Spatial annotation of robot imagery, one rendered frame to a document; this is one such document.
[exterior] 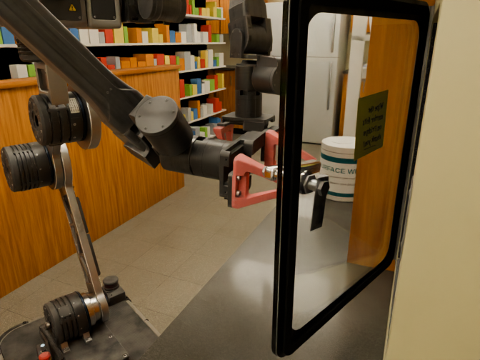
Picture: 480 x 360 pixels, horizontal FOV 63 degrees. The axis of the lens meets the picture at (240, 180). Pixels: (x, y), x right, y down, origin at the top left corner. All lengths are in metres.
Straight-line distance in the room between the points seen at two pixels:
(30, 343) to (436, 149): 1.69
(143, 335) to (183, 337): 1.11
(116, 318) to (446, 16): 1.68
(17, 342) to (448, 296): 1.67
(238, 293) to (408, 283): 0.37
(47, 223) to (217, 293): 2.07
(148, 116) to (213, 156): 0.10
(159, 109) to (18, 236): 2.12
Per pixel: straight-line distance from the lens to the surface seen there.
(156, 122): 0.50
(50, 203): 2.66
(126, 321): 1.80
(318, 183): 0.40
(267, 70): 0.77
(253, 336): 0.61
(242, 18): 0.82
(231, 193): 0.48
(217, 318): 0.64
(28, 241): 2.62
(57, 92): 1.18
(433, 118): 0.32
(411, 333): 0.40
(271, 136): 0.57
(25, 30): 0.57
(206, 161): 0.53
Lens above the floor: 1.34
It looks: 20 degrees down
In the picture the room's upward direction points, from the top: straight up
